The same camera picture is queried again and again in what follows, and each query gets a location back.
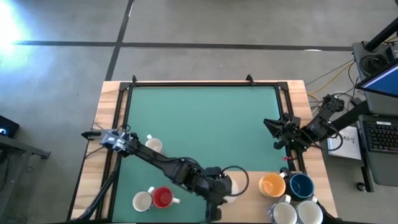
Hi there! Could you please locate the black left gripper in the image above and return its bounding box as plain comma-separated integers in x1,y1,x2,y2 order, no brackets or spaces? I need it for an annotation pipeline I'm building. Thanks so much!
198,166,233,205

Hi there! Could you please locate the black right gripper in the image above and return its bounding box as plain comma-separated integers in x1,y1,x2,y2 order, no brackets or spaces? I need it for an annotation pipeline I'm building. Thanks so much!
263,113,307,150

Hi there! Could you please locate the plain white mug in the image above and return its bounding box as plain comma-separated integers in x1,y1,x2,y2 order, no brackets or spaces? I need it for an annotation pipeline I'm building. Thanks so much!
222,172,241,203

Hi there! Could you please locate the yellow mug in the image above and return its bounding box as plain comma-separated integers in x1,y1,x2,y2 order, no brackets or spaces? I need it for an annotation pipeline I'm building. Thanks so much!
258,172,287,198

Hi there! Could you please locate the red ribbed mug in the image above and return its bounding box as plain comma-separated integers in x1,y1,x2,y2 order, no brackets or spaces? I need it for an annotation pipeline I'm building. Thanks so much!
152,186,181,209

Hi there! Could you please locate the black mug blue inside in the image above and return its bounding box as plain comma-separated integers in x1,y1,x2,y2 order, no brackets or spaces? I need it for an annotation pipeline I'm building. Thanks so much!
279,167,315,202

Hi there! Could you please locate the white blue floral mug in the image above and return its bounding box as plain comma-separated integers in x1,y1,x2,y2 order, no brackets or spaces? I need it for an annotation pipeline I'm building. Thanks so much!
267,194,299,224

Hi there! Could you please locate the white mug olive inside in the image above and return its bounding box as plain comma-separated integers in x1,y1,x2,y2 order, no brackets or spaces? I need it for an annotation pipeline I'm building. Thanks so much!
144,134,164,153

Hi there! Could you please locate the red white lattice mug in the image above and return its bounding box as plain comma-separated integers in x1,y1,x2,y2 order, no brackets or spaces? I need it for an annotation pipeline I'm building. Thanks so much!
132,185,155,213

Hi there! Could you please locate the white teal patterned mug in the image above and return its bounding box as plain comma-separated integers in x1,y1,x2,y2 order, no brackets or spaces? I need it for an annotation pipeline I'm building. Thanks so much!
295,195,325,224

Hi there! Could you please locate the wooden raised shelf board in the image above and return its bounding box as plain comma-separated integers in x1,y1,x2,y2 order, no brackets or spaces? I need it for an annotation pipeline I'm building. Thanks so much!
217,170,339,224

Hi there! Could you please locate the green table mat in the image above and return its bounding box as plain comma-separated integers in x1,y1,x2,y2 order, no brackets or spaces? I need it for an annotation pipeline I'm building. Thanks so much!
111,85,289,223

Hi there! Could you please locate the white paper sheet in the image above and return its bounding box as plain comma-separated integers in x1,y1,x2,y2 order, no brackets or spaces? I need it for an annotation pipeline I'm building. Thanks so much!
326,126,362,161

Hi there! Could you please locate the black keyboard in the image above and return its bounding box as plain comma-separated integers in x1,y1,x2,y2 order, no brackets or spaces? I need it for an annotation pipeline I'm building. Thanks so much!
362,119,398,156

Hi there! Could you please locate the grey equipment cart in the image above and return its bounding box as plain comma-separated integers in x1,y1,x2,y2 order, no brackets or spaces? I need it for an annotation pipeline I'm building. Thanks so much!
352,40,398,116

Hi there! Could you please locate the grey keyboard tray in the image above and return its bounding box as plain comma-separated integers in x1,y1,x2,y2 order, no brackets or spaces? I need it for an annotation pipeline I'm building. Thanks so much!
357,114,398,187

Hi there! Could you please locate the blue screen monitor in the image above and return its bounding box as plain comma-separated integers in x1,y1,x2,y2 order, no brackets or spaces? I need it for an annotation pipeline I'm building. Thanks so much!
356,60,398,99

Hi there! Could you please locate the black stand pole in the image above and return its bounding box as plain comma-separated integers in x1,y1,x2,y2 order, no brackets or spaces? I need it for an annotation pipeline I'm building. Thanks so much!
364,17,398,52

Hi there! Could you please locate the black electronic device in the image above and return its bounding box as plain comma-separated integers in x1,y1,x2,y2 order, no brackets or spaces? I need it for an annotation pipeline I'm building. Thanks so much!
0,114,20,139

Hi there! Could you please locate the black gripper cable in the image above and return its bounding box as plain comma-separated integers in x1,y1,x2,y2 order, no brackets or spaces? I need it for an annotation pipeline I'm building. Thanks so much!
221,166,250,197

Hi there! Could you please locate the yellow cable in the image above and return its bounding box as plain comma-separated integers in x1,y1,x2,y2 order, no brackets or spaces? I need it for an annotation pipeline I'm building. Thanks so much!
307,60,355,96

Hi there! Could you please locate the black table border frame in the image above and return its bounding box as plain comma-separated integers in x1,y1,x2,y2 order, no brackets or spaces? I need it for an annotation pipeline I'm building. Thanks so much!
67,81,307,223

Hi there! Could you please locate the black cable coil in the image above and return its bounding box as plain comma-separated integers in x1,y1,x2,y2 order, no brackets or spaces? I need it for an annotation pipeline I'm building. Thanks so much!
359,54,389,75

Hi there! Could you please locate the black side bracket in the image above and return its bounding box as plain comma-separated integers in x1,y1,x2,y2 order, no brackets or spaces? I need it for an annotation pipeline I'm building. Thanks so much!
81,129,103,140

